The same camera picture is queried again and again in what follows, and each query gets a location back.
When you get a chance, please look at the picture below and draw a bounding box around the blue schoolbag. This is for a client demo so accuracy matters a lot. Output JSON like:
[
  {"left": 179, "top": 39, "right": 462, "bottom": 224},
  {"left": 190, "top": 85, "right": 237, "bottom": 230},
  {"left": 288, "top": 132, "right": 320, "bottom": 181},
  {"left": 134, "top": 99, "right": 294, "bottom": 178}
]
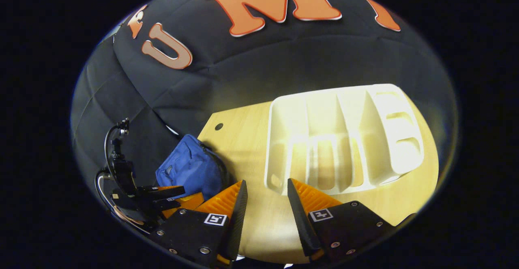
[{"left": 155, "top": 134, "right": 236, "bottom": 201}]

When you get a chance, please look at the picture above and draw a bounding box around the white plastic bookshelf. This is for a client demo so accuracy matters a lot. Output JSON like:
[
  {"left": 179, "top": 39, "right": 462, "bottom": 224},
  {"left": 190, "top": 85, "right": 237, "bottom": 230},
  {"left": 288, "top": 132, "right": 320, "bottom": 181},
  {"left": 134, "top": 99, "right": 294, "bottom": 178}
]
[{"left": 264, "top": 83, "right": 425, "bottom": 196}]

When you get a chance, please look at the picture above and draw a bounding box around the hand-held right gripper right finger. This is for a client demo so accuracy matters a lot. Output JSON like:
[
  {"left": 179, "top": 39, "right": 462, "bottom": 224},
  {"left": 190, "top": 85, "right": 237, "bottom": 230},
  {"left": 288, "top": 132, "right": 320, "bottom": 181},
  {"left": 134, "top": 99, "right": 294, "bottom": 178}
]
[{"left": 287, "top": 178, "right": 400, "bottom": 263}]

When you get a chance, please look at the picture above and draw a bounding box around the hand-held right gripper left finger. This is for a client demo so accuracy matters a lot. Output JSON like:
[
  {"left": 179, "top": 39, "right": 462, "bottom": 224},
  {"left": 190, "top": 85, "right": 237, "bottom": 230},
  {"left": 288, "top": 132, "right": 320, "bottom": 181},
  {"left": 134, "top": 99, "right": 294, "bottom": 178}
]
[{"left": 152, "top": 180, "right": 249, "bottom": 267}]

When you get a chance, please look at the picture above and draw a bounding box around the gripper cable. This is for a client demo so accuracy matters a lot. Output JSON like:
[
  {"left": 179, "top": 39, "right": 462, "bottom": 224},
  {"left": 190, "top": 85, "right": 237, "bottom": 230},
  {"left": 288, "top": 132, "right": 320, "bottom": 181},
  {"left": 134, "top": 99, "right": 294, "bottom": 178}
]
[{"left": 94, "top": 123, "right": 152, "bottom": 235}]

